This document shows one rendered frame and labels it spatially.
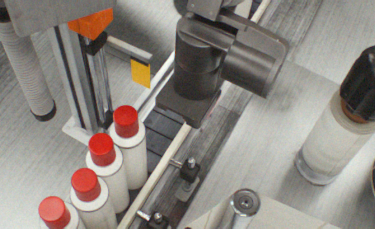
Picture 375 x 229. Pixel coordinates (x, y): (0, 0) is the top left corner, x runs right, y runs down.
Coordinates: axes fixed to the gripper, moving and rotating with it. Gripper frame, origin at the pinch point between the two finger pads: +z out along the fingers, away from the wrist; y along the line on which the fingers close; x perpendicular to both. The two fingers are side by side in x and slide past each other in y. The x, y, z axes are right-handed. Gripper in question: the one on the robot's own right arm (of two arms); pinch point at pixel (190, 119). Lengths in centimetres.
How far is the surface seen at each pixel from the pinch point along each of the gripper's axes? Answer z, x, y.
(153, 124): 13.5, 8.4, 3.3
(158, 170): 10.1, 2.0, -5.6
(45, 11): -29.1, 8.6, -13.7
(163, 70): 5.3, 10.0, 9.5
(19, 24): -28.7, 10.0, -15.7
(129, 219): 10.2, 1.7, -15.2
